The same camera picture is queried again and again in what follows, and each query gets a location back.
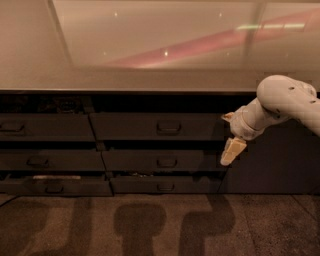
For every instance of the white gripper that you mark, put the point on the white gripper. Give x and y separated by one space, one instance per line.
239 125

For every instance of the dark drawer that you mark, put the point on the dark drawer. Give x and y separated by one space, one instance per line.
165 185
162 160
159 126
51 160
72 186
45 128

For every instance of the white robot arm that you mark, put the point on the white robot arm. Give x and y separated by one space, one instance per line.
278 99

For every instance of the glossy counter top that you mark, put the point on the glossy counter top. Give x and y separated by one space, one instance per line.
156 45

